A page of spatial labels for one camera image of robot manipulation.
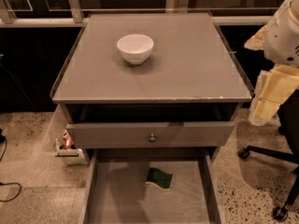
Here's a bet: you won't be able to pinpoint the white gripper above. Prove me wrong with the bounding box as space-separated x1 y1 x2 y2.
244 0 299 126

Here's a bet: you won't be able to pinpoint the green yellow sponge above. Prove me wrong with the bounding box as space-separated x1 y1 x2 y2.
146 167 173 190

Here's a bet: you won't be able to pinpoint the grey top drawer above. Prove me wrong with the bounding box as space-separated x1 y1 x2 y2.
66 121 234 149

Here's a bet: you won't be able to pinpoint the grey drawer cabinet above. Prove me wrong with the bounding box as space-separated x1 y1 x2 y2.
50 12 256 224

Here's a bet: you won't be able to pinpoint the round metal drawer knob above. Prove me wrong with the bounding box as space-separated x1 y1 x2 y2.
149 133 157 143

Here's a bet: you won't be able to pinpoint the grey open middle drawer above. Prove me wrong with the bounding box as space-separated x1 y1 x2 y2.
78 148 225 224

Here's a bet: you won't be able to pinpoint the black office chair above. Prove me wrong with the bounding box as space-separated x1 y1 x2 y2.
237 90 299 222

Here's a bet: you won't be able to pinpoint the white ceramic bowl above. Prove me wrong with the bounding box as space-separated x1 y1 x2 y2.
117 35 154 65

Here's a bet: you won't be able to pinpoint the orange bottle in bin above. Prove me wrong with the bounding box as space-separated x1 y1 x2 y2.
63 132 74 149

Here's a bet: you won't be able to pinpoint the clear plastic side bin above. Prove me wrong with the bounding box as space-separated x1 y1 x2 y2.
42 105 89 165

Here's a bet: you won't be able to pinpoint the metal window frame rail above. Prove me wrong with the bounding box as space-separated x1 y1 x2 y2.
0 0 284 27

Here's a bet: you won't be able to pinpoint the black floor cable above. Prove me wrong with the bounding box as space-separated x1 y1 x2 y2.
0 128 22 203

